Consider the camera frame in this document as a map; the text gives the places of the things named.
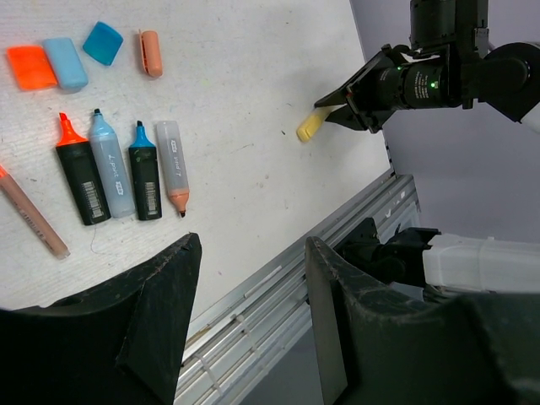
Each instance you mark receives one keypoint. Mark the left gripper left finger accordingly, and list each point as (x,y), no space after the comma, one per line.
(119,342)

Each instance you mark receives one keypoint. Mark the black orange-capped highlighter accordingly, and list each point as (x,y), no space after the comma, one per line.
(80,169)

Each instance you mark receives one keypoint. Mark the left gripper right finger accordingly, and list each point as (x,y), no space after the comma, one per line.
(375,345)

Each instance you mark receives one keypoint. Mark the pastel blue highlighter cap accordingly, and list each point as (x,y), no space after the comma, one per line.
(65,63)

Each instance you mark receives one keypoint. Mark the thin orange highlighter pen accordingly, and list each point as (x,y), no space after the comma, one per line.
(32,216)

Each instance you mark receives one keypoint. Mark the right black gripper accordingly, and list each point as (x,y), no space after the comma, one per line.
(448,64)

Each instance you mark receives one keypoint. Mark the aluminium frame rails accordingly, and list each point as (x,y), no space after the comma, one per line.
(233,345)

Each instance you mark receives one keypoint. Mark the pastel yellow highlighter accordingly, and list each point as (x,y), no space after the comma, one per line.
(312,123)

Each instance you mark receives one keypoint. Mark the dark blue highlighter cap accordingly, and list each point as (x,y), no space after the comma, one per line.
(103,43)

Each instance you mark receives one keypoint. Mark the pastel coral highlighter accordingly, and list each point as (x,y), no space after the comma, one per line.
(173,164)

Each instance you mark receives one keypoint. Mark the orange highlighter cap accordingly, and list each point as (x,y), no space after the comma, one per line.
(31,68)

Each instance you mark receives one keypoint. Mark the black blue-capped highlighter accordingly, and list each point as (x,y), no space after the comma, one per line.
(145,176)

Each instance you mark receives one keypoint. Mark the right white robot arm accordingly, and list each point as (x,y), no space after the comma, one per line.
(463,161)

